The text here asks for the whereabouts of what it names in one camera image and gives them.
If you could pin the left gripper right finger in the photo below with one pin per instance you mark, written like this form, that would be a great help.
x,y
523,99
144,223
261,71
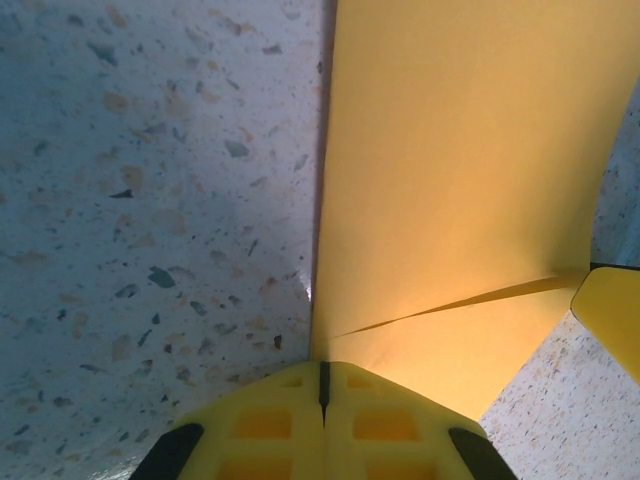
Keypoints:
x,y
400,450

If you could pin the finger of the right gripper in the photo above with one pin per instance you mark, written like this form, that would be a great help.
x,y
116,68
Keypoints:
x,y
612,315

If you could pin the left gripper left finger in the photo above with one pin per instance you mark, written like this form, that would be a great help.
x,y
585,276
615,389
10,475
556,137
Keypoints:
x,y
260,450

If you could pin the yellow square paper sheet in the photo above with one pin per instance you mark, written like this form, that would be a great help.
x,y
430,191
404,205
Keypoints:
x,y
450,175

